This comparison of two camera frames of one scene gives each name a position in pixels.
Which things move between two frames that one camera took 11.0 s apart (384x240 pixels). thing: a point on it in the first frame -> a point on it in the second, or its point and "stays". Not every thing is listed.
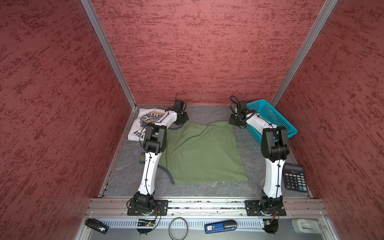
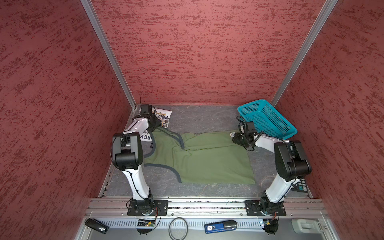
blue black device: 220,226 stays
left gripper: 185,118 -> 158,123
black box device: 96,225 stays
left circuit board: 145,226 stays
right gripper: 233,122 -> 236,139
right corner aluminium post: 327,8 stays
